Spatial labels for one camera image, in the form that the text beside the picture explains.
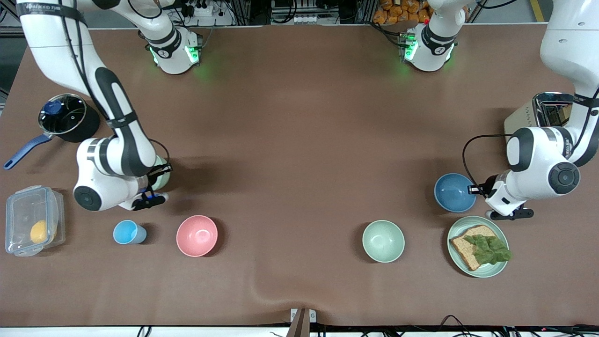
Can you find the brown bread slice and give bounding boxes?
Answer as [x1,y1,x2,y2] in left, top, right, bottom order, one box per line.
[449,225,499,272]

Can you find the white power strip with plugs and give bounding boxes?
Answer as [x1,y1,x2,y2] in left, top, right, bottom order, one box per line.
[180,0,234,26]

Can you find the blue bowl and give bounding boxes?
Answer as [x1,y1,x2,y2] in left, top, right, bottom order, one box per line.
[434,173,477,213]

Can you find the clear plastic food container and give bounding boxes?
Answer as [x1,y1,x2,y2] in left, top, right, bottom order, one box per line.
[5,185,66,257]

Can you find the pale mint green bowl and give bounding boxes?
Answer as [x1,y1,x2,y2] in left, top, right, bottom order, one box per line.
[362,220,405,263]

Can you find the beige and chrome toaster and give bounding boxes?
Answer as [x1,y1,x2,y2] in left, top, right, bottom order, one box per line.
[504,92,575,141]

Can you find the black saucepan blue handle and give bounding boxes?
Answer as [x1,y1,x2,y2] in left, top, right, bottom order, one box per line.
[4,94,101,170]

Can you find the dull green bowl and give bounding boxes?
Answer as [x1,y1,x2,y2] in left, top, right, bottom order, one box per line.
[151,156,170,191]

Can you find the long white power strip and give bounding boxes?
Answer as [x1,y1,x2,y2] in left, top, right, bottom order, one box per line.
[270,13,324,25]

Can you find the yellow lemon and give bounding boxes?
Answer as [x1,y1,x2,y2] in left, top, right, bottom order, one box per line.
[30,220,49,244]

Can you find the green lettuce leaf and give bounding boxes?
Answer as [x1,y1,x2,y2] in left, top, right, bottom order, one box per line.
[463,234,512,265]

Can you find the brown table cover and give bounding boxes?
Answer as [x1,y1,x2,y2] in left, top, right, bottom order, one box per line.
[0,23,599,328]

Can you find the light blue cup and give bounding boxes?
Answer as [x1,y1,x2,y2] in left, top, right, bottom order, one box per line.
[113,220,147,245]

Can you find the pale green plate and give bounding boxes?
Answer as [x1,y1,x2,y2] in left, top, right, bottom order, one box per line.
[447,215,510,278]

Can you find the aluminium frame rail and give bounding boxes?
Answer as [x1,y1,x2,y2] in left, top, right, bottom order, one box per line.
[0,0,22,38]

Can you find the pink bowl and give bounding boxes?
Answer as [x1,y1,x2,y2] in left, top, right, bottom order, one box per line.
[176,215,219,257]

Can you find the orange snack packets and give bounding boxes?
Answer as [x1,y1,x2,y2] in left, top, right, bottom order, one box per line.
[373,0,433,25]

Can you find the grey metal camera bracket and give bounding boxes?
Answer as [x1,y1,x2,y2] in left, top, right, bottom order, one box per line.
[290,308,317,337]

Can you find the glass pot lid blue knob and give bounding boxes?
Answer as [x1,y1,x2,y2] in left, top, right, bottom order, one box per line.
[38,94,88,135]

